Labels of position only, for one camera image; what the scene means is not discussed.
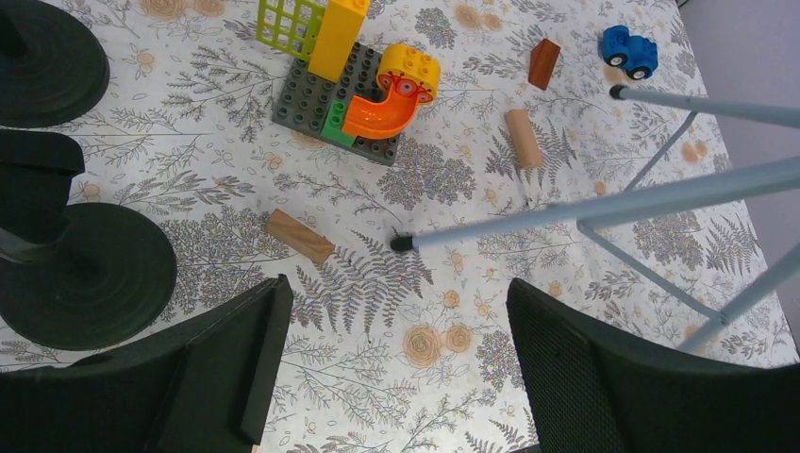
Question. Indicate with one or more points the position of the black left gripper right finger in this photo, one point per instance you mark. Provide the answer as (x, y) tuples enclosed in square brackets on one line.
[(595, 388)]

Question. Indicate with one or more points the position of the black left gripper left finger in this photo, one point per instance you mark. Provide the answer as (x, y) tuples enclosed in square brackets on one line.
[(203, 385)]

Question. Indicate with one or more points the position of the light blue music stand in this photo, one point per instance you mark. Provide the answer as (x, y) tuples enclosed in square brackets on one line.
[(635, 204)]

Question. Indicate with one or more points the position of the black microphone stand front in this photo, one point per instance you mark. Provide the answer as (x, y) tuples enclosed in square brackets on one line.
[(73, 276)]

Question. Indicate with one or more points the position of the black microphone stand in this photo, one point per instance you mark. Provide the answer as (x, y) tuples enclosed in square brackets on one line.
[(53, 68), (73, 276)]

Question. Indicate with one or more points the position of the light wooden block centre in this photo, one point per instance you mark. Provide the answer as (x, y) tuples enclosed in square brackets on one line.
[(299, 237)]

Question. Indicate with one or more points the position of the light wooden block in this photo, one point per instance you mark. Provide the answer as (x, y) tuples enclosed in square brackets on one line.
[(523, 138), (299, 237)]

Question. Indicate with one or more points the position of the floral tablecloth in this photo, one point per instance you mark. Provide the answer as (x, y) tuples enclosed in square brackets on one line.
[(389, 352)]

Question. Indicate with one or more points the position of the light wooden block right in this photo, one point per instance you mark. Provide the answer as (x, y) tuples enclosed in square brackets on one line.
[(523, 138)]

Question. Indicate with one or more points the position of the toy brick assembly grey base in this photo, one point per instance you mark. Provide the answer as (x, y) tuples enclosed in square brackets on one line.
[(339, 90)]

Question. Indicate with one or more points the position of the dark red wooden block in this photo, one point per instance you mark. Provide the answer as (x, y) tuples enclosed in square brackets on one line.
[(543, 60)]

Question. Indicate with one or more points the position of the blue toy car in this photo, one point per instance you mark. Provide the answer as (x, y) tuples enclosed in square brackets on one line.
[(636, 55)]

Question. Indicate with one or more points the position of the black microphone stand rear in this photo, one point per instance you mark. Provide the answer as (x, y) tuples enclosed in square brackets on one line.
[(53, 68)]

